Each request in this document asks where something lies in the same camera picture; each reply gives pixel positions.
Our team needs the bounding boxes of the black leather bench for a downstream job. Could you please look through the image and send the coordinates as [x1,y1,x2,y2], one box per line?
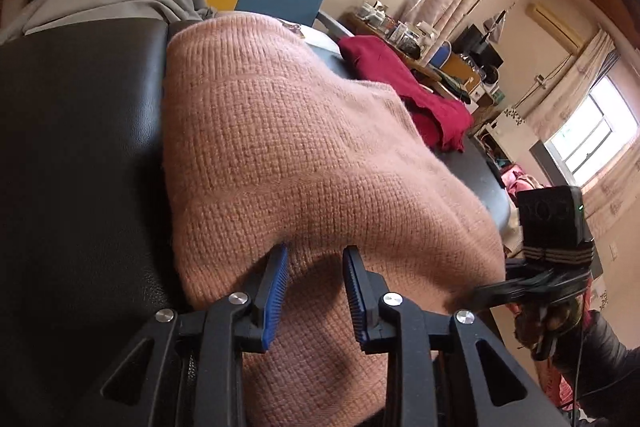
[0,19,513,427]

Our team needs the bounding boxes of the pink knitted sweater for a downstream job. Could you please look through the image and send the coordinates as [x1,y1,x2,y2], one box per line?
[161,14,508,427]

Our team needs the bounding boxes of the pink cloth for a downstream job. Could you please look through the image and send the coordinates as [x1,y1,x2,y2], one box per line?
[500,162,546,202]

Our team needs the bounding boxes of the dark red garment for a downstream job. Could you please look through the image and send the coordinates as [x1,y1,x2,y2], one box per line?
[337,35,475,152]

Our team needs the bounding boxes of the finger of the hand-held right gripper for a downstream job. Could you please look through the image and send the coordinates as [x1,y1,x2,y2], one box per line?
[472,279,546,309]

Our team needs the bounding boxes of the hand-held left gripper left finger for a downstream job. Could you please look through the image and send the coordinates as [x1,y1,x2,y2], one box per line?
[62,243,290,427]

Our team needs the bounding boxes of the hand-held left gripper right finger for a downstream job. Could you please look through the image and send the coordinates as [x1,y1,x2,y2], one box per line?
[342,244,571,427]

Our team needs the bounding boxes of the small window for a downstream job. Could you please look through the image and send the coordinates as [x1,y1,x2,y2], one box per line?
[542,74,640,178]

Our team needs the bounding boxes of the grey garment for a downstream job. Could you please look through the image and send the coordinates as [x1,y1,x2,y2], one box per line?
[0,0,218,45]

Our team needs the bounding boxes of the cluttered desk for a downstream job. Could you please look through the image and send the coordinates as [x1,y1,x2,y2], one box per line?
[345,0,506,108]

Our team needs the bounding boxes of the person's right forearm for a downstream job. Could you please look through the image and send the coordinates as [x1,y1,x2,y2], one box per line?
[547,309,640,413]

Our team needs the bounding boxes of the wall air conditioner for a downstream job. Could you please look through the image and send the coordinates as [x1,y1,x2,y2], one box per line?
[525,2,586,52]

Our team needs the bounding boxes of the person's right hand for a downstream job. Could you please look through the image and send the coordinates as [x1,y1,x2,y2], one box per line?
[515,297,583,360]

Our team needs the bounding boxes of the white printed cushion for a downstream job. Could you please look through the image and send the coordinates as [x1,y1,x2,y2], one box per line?
[280,21,343,58]

